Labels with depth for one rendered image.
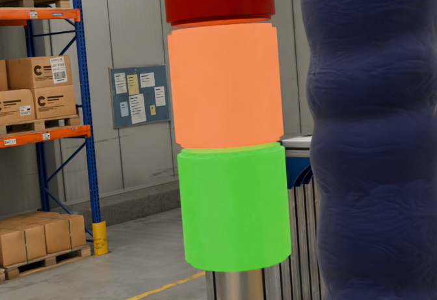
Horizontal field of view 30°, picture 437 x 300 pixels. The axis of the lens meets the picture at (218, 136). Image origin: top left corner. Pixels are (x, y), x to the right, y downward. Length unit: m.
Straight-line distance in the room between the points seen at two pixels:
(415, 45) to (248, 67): 0.96
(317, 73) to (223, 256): 0.98
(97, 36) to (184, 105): 11.68
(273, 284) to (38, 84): 7.69
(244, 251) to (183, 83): 0.08
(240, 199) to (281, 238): 0.03
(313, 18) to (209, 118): 0.98
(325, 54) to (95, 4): 10.82
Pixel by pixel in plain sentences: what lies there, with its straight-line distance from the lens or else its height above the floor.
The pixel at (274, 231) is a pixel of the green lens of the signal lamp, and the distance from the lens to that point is 0.37.
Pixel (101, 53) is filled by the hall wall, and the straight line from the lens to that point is 12.06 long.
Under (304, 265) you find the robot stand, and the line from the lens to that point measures 2.33.
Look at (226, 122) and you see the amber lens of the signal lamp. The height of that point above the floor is 2.23.
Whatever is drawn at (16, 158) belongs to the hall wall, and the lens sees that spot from 11.11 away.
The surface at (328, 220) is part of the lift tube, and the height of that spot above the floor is 1.98.
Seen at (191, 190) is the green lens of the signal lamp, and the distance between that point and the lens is 0.36.
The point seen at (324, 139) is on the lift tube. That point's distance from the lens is 1.32.
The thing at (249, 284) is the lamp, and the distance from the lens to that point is 0.38.
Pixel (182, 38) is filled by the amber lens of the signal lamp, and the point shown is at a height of 2.26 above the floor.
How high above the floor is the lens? 2.25
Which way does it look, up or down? 5 degrees down
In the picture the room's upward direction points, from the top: 4 degrees counter-clockwise
